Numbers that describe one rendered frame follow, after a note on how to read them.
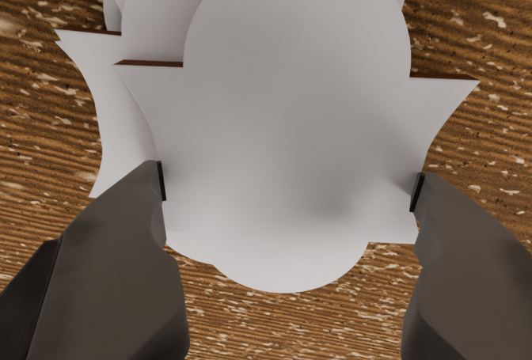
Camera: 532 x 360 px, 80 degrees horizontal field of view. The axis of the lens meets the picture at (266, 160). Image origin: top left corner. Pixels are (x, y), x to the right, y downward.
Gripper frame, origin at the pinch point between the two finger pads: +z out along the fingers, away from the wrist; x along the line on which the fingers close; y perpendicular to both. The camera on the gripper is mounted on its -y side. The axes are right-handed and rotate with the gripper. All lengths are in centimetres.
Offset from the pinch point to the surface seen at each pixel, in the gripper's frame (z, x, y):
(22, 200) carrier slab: 3.9, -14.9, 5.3
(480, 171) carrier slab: 3.8, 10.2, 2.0
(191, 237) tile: 0.9, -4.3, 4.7
